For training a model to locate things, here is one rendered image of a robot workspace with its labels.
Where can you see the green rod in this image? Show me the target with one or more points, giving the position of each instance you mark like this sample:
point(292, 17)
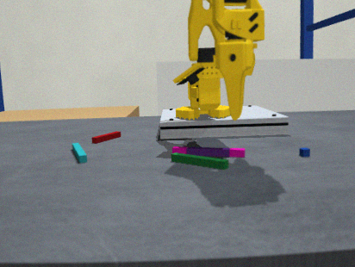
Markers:
point(217, 163)

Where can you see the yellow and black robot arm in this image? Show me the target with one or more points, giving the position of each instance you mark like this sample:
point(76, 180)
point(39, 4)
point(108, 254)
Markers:
point(248, 24)

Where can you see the magenta rod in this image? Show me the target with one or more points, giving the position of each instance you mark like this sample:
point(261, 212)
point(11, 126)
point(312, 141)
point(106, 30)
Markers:
point(237, 152)
point(179, 149)

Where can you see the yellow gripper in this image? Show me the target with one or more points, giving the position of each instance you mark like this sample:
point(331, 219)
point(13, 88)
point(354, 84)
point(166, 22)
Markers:
point(233, 69)

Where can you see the small blue cube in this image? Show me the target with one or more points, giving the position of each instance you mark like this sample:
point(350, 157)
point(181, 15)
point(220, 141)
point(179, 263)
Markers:
point(304, 152)

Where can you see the red flat bar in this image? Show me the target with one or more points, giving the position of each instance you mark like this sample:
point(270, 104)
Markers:
point(107, 136)

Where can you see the turquoise rod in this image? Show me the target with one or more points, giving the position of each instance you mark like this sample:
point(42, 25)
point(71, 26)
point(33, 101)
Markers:
point(81, 155)

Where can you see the purple rod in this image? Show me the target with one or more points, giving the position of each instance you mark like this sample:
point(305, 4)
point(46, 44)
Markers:
point(208, 151)

